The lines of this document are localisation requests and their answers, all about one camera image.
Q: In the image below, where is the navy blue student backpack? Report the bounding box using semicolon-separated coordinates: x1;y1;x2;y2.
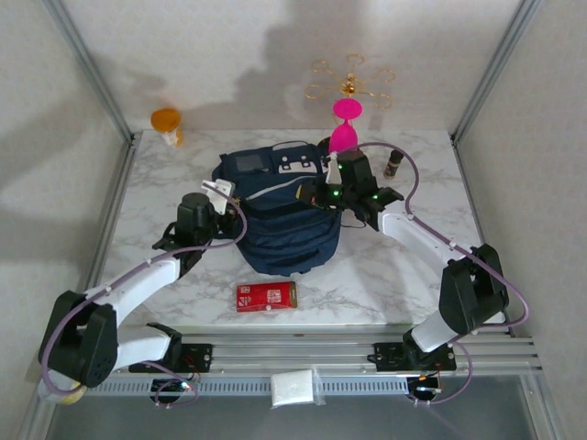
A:
210;140;343;277

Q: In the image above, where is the red rectangular box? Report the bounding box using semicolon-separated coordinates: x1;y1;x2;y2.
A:
236;280;299;314

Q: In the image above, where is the spice bottle with black cap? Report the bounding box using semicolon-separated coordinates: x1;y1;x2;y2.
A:
382;148;405;181

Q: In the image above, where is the pink goblet glass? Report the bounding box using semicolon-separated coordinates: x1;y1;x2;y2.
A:
327;98;364;155

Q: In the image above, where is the gold glass rack stand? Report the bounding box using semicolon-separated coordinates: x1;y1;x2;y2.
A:
305;53;398;157

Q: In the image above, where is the orange pill bottle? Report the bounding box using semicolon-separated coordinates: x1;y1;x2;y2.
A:
150;107;184;149

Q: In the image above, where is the black controller board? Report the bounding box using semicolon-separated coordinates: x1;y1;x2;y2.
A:
150;378;201;396
406;373;445;396

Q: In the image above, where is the white plastic packet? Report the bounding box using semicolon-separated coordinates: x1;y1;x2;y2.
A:
269;368;327;410

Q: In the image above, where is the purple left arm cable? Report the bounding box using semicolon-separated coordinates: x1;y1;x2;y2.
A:
39;185;249;409

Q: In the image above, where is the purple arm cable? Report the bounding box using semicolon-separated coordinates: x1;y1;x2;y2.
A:
39;185;249;409
329;141;531;409

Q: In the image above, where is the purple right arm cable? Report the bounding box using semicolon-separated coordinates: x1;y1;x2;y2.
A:
329;141;531;409

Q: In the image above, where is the aluminium side rail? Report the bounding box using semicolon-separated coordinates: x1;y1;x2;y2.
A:
17;137;141;440
451;135;565;440

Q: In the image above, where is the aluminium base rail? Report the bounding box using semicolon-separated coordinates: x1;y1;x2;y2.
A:
109;327;545;373

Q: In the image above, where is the grey slotted cable duct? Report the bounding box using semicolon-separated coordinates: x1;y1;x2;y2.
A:
84;375;410;398

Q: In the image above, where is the aluminium frame post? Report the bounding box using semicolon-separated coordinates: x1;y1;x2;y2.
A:
449;0;545;146
43;0;141;146

